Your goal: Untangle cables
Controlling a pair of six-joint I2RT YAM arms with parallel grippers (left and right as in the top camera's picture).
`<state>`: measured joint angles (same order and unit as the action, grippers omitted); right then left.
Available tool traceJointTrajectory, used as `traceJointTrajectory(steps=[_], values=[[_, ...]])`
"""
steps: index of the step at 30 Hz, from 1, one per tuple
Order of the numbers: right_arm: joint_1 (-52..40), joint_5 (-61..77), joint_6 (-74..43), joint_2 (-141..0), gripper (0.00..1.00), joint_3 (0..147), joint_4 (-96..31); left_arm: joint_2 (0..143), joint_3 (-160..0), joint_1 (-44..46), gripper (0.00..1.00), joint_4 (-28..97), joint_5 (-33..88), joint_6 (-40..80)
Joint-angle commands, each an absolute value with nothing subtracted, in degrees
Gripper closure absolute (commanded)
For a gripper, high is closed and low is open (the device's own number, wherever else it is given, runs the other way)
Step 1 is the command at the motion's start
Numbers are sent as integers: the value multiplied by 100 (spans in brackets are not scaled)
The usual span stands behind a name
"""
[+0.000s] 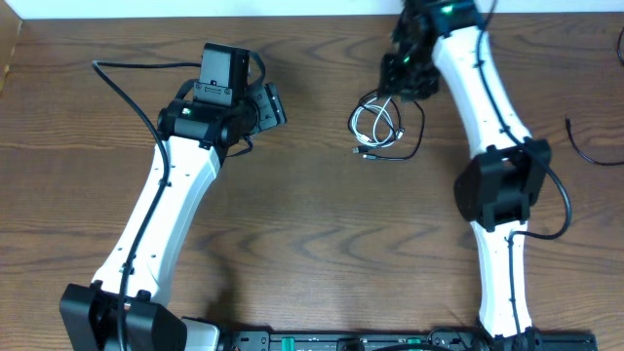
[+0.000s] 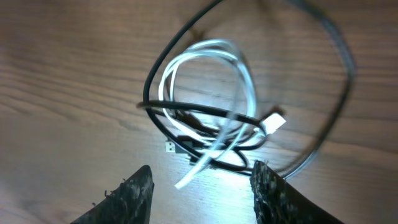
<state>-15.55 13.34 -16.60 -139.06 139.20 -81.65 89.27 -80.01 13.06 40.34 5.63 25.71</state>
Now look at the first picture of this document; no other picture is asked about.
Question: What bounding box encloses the brown cardboard side panel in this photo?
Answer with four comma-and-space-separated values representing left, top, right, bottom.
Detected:
0, 0, 22, 89

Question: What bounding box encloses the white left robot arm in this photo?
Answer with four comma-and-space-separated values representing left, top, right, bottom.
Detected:
59, 43, 287, 350

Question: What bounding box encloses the white usb cable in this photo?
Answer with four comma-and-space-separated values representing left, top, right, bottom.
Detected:
350, 95, 406, 149

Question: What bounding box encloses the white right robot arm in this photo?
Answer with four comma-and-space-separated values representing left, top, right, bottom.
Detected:
379, 1, 551, 343

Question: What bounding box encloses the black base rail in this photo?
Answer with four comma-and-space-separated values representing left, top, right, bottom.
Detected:
215, 326, 599, 351

